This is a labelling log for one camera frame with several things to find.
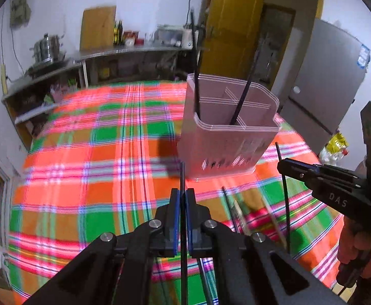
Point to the grey refrigerator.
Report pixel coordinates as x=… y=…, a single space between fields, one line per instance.
x=325 y=85

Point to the wooden chopstick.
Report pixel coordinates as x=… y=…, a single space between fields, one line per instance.
x=241 y=216
x=274 y=225

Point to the yellow wooden door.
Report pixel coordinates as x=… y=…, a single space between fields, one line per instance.
x=233 y=28

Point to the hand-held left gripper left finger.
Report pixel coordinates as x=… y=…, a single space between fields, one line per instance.
x=175 y=225

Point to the dark oil bottle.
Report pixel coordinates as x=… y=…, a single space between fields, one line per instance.
x=118 y=33

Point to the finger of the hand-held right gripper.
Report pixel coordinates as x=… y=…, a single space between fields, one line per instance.
x=295 y=171
x=300 y=164

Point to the person's right hand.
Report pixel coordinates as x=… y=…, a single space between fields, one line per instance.
x=357 y=247

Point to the plaid tablecloth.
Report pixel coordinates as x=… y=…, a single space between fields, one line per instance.
x=77 y=181

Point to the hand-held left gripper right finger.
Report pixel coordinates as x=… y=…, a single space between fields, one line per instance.
x=190 y=225

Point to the black chopstick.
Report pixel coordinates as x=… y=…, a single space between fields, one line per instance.
x=285 y=203
x=229 y=208
x=195 y=70
x=244 y=89
x=183 y=178

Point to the red jar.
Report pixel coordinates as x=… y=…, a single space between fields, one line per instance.
x=131 y=38

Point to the steel steamer pot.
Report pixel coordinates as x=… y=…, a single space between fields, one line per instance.
x=47 y=49

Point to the yellow plastic bag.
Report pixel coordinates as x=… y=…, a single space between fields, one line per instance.
x=336 y=143

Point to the wooden cutting board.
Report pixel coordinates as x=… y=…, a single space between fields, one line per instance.
x=98 y=28

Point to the low steel shelf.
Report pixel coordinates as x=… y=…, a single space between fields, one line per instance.
x=29 y=85

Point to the steel kitchen table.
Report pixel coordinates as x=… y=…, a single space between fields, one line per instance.
x=125 y=52

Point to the pink plastic utensil holder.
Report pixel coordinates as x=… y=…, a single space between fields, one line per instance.
x=223 y=146

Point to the white electric kettle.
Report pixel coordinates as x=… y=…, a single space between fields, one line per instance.
x=188 y=39

